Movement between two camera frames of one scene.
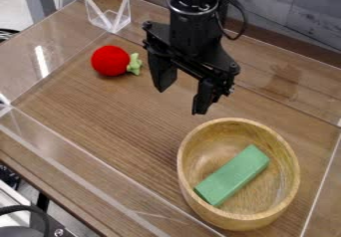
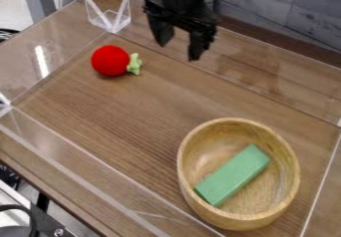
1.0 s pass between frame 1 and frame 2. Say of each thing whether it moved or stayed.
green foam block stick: stayed
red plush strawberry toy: stayed
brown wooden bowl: stayed
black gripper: moved
